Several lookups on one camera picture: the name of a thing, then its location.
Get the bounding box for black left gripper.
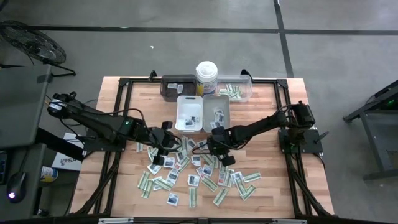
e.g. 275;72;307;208
148;126;178;166

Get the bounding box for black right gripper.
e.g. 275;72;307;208
206;133;236;167

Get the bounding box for grey plastic bin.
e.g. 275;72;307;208
201;95;231;135

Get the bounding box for white plastic bin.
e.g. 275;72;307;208
174;95;205;135

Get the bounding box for dark brown plastic bin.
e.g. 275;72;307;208
160;73;198;103

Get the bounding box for white light bar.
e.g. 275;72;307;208
98;217;134;224
272;218;308;224

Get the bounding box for clear plastic bin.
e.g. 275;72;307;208
216;73;253;103

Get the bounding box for disinfecting wipes canister white lid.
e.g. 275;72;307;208
195;60;219;98

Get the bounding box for white cardboard box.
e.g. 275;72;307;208
51;133;85;172

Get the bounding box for black desk leg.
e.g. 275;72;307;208
36;126;85;162

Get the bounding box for small white yellow canister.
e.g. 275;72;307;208
40;166;59;183

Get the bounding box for dark desk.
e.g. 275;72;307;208
0;143;47;220

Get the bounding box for black metal cart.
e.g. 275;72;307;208
343;79;398;184

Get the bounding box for black computer mouse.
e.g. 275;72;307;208
6;170;27;204

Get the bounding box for grey table top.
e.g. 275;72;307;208
0;63;53;149

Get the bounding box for dark keyboard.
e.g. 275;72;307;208
0;151;7;185

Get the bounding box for black floor fan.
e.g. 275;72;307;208
0;20;77;78

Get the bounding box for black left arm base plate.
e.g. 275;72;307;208
75;129;129;153

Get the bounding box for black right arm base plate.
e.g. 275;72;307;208
278;128;330;154

